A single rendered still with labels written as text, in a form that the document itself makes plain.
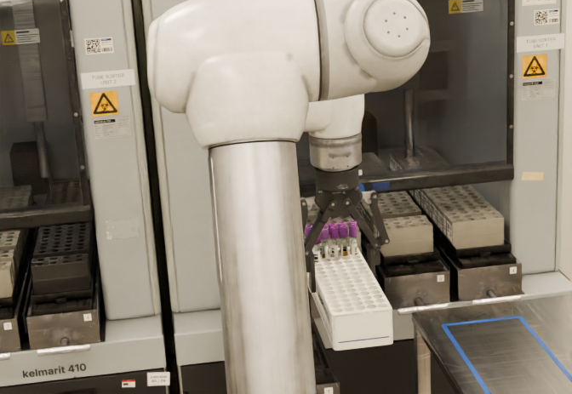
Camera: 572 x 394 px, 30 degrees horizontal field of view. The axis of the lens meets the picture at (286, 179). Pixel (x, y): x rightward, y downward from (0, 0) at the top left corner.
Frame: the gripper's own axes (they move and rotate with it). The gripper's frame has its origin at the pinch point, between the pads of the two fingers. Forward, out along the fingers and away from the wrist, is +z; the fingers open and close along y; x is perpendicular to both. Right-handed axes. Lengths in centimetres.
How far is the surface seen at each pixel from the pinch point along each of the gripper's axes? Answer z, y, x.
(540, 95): -21, 48, 31
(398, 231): 4.1, 17.2, 29.6
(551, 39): -33, 50, 31
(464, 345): 9.9, 18.3, -12.8
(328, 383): 11.1, -6.1, -18.3
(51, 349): 16, -54, 17
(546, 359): 10.1, 29.7, -21.0
